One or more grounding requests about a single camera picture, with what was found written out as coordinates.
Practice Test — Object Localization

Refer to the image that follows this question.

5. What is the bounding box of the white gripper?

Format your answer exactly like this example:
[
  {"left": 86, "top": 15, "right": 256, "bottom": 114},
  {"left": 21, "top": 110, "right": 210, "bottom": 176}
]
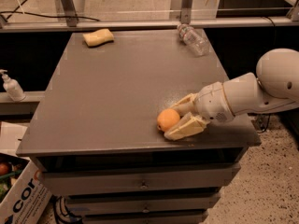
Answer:
[{"left": 164, "top": 82, "right": 235, "bottom": 141}]

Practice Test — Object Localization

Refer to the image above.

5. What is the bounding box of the orange fruit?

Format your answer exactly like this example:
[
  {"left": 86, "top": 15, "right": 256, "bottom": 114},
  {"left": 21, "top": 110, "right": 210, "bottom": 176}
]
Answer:
[{"left": 157, "top": 108, "right": 180, "bottom": 132}]

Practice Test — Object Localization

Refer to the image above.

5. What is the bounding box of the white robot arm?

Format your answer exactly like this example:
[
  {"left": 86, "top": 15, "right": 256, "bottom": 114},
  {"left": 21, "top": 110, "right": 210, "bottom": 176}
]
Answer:
[{"left": 164, "top": 49, "right": 299, "bottom": 140}]

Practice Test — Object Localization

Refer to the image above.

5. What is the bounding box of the yellow sponge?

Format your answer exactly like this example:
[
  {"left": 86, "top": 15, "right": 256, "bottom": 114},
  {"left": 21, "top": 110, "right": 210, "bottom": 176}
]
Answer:
[{"left": 83, "top": 29, "right": 114, "bottom": 47}]

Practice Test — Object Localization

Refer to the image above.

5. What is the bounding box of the clear plastic water bottle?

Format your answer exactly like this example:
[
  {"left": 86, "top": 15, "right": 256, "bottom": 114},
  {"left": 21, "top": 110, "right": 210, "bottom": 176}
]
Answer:
[{"left": 177, "top": 24, "right": 208, "bottom": 57}]

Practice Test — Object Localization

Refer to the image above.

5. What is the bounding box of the grey drawer cabinet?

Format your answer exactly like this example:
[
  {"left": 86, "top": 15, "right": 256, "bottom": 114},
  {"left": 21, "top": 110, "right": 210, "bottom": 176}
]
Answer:
[{"left": 18, "top": 30, "right": 259, "bottom": 224}]

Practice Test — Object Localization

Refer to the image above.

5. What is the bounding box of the white pump dispenser bottle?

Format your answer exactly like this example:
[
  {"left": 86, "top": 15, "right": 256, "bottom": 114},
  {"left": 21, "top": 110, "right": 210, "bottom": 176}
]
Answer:
[{"left": 0, "top": 69, "right": 26, "bottom": 102}]

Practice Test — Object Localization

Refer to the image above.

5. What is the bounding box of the white cardboard box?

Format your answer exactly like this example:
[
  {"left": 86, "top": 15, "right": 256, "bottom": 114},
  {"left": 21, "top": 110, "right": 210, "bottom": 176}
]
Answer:
[{"left": 0, "top": 154, "right": 51, "bottom": 224}]

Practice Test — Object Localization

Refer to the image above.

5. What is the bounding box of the red tomato in box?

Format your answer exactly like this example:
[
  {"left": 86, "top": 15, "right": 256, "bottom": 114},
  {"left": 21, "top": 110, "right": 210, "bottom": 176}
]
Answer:
[{"left": 0, "top": 162, "right": 10, "bottom": 175}]

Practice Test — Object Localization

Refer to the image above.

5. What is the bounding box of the grey metal railing frame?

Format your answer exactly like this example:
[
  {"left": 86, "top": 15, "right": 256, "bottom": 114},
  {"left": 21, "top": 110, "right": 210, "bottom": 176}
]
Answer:
[{"left": 1, "top": 0, "right": 298, "bottom": 33}]

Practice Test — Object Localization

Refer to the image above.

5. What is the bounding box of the black cable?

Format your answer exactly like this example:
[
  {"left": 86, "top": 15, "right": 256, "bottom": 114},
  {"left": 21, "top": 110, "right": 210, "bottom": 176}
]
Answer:
[{"left": 0, "top": 0, "right": 101, "bottom": 22}]

